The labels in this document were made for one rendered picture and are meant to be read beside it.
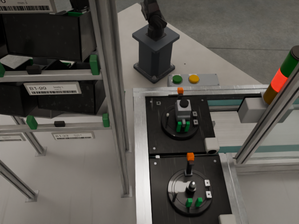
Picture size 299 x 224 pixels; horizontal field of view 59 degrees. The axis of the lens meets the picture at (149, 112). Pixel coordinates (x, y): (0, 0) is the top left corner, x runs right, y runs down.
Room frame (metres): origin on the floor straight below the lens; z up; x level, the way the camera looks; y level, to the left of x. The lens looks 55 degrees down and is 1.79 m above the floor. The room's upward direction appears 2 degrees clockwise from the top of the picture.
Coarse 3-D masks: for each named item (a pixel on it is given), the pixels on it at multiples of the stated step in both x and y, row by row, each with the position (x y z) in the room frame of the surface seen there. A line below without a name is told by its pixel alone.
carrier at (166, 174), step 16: (160, 160) 0.37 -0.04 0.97; (176, 160) 0.37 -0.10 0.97; (208, 160) 0.38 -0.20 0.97; (160, 176) 0.31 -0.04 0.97; (176, 176) 0.31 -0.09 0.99; (192, 176) 0.31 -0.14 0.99; (208, 176) 0.32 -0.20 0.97; (160, 192) 0.26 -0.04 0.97; (176, 192) 0.23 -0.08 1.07; (192, 192) 0.25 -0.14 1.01; (208, 192) 0.26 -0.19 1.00; (224, 192) 0.27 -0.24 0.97; (160, 208) 0.21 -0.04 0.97; (176, 208) 0.21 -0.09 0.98; (192, 208) 0.21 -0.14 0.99; (208, 208) 0.22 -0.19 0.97; (224, 208) 0.22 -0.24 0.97
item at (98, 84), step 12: (84, 84) 0.35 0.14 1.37; (96, 84) 0.36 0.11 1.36; (36, 96) 0.34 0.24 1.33; (48, 96) 0.34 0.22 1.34; (60, 96) 0.34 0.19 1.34; (72, 96) 0.34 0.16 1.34; (84, 96) 0.34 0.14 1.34; (96, 96) 0.34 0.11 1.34; (48, 108) 0.33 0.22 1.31; (60, 108) 0.33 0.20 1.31; (72, 108) 0.33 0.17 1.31; (84, 108) 0.33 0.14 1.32; (96, 108) 0.33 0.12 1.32
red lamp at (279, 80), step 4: (280, 72) 0.42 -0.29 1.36; (276, 76) 0.42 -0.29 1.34; (280, 76) 0.41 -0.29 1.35; (284, 76) 0.41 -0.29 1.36; (272, 80) 0.43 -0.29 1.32; (276, 80) 0.41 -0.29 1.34; (280, 80) 0.41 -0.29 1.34; (284, 80) 0.40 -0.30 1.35; (272, 84) 0.42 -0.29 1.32; (276, 84) 0.41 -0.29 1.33; (280, 84) 0.40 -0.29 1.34; (276, 88) 0.40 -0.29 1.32; (280, 88) 0.40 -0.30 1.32
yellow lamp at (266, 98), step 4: (268, 88) 0.42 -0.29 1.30; (272, 88) 0.41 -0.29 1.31; (268, 92) 0.42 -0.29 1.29; (272, 92) 0.41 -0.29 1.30; (276, 92) 0.40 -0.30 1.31; (264, 96) 0.42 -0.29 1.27; (268, 96) 0.41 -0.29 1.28; (272, 96) 0.40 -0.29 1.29; (268, 100) 0.41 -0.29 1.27; (272, 100) 0.40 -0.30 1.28
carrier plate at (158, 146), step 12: (204, 96) 0.65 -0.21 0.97; (156, 108) 0.58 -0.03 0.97; (192, 108) 0.59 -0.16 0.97; (204, 108) 0.59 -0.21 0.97; (156, 120) 0.53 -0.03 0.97; (204, 120) 0.54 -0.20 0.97; (156, 132) 0.48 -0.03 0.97; (204, 132) 0.48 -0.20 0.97; (156, 144) 0.43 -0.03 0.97; (168, 144) 0.43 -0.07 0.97; (180, 144) 0.43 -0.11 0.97; (192, 144) 0.43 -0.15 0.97
